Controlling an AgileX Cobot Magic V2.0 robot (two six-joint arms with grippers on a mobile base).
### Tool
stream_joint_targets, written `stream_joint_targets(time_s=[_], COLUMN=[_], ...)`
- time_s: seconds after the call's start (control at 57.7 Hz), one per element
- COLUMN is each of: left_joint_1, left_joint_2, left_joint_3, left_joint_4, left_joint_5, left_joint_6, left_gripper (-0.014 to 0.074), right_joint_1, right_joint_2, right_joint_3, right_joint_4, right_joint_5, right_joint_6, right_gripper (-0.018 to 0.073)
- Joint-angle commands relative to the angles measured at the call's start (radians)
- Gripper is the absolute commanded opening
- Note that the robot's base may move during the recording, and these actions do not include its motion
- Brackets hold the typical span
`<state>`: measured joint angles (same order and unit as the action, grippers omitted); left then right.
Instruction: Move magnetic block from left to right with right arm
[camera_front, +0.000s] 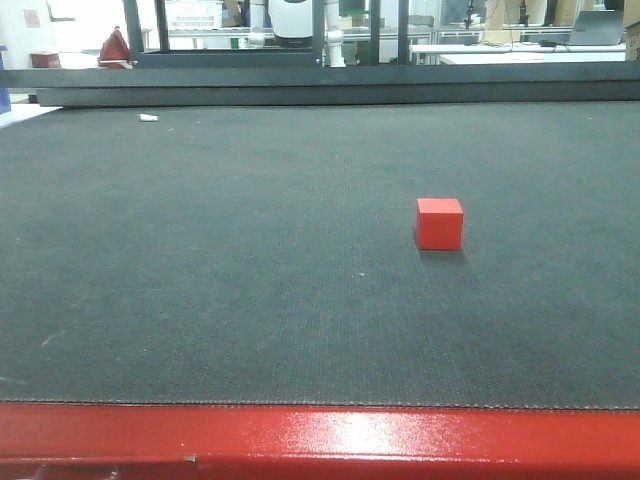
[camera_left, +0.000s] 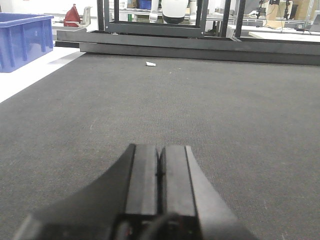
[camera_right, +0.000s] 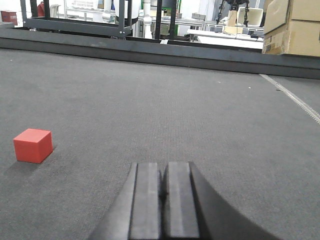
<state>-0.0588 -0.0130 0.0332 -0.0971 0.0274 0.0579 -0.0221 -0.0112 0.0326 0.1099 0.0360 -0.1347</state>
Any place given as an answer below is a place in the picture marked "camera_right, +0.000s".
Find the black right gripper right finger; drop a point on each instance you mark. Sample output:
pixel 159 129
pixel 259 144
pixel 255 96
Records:
pixel 193 209

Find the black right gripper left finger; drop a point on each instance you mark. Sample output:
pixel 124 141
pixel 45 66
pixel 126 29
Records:
pixel 136 212

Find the red magnetic cube block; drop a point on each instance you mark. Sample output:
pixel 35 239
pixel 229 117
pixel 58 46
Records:
pixel 33 145

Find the dark grey carpet mat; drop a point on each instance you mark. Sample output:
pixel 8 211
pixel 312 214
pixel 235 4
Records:
pixel 246 133

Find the dark grey stacked platform boards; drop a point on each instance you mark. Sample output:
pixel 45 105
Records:
pixel 174 53

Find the white lab table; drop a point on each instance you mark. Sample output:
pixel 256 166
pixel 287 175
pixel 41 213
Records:
pixel 226 39

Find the stacked cardboard boxes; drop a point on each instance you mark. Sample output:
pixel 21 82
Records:
pixel 292 27

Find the black metal frame rack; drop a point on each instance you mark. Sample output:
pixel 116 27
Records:
pixel 120 30

